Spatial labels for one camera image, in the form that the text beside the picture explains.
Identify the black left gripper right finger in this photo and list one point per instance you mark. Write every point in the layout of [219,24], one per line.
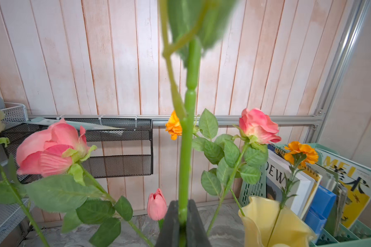
[195,232]

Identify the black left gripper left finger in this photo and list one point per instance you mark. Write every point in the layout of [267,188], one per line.
[170,232]

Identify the orange marigold flower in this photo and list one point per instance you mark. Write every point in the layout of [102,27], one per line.
[288,181]

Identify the large pink rose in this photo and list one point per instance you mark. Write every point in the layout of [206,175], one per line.
[57,154]

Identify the small pink rose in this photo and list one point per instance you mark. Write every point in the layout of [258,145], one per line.
[189,28]

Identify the yellow orange rose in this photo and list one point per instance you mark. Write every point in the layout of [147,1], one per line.
[173,126]

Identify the yellow ruffled vase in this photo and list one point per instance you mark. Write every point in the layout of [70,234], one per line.
[266,225]

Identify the blue folder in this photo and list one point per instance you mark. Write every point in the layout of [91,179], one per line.
[320,209]

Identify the mint green file organizer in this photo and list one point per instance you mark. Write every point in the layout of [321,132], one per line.
[334,233]

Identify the yellow cover magazine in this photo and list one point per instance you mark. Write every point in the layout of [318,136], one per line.
[356,178]

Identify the black wire basket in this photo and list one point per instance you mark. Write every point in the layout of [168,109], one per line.
[125,145]

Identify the white wire shelf rack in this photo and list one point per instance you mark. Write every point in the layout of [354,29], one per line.
[10,214]

